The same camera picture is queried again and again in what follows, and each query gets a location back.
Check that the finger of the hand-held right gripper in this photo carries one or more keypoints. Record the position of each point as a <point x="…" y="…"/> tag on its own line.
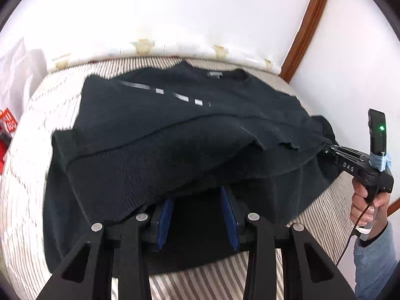
<point x="343" y="150"/>
<point x="334" y="157"/>

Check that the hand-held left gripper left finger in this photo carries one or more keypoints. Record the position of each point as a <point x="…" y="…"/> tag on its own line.
<point x="164" y="225"/>

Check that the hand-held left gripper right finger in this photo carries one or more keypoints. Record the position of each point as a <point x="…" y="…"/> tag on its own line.
<point x="230" y="222"/>

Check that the black sweatshirt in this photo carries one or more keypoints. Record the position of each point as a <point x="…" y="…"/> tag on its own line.
<point x="156" y="131"/>

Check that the person's right forearm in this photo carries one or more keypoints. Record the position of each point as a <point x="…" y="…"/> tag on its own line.
<point x="375" y="265"/>

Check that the person's right hand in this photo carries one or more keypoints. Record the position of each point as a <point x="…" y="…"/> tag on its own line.
<point x="359" y="206"/>

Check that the brown wooden baseboard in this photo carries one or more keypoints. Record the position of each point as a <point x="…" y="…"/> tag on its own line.
<point x="393" y="206"/>

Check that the striped table cover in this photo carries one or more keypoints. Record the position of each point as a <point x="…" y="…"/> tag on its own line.
<point x="193" y="284"/>

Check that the red paper bag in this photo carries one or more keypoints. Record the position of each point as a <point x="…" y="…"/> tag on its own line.
<point x="3" y="157"/>

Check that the white printed roll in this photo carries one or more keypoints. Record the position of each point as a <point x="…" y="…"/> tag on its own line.
<point x="181" y="50"/>

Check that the small red white bag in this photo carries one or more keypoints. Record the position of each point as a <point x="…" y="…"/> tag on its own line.
<point x="7" y="122"/>

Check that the white plastic bag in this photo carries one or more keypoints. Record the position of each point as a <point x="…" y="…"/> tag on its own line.
<point x="15" y="75"/>

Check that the brown wooden door frame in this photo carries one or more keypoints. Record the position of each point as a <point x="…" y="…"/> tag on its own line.
<point x="307" y="22"/>

